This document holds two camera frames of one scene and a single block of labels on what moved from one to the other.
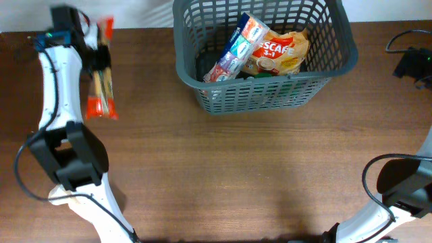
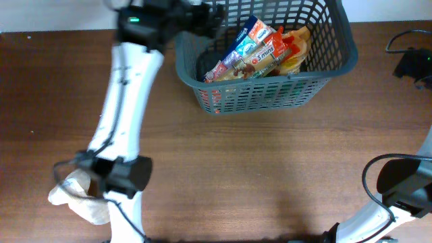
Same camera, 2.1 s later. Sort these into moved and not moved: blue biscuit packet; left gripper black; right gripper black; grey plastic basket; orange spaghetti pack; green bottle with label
Moved: left gripper black; orange spaghetti pack; green bottle with label
Not moved: grey plastic basket; blue biscuit packet; right gripper black
